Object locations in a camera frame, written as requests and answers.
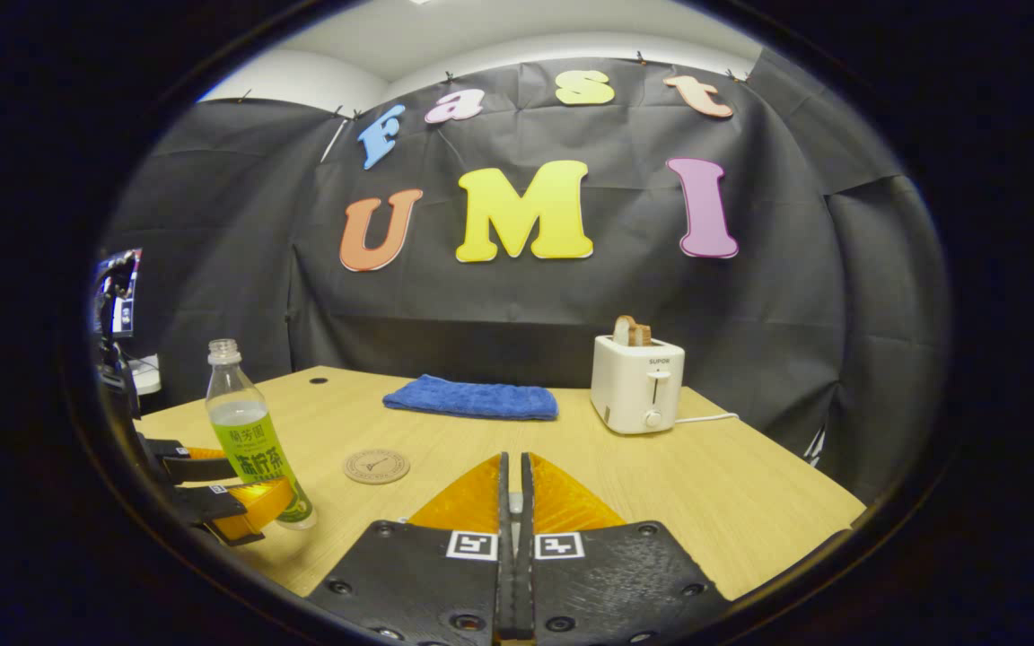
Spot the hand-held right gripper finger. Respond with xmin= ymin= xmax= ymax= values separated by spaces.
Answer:
xmin=517 ymin=451 xmax=733 ymax=646
xmin=306 ymin=451 xmax=511 ymax=646

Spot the green label water bottle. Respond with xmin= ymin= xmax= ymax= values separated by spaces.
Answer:
xmin=205 ymin=338 xmax=319 ymax=531

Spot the round wooden coaster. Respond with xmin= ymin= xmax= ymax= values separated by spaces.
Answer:
xmin=343 ymin=449 xmax=411 ymax=485

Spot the white side table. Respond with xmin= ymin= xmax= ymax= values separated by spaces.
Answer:
xmin=127 ymin=354 xmax=163 ymax=396

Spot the computer monitor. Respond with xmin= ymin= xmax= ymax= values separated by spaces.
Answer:
xmin=93 ymin=249 xmax=144 ymax=339

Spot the blue towel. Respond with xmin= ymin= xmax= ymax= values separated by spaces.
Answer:
xmin=382 ymin=374 xmax=560 ymax=422

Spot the white toaster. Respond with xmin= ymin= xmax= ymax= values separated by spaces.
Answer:
xmin=590 ymin=335 xmax=687 ymax=436

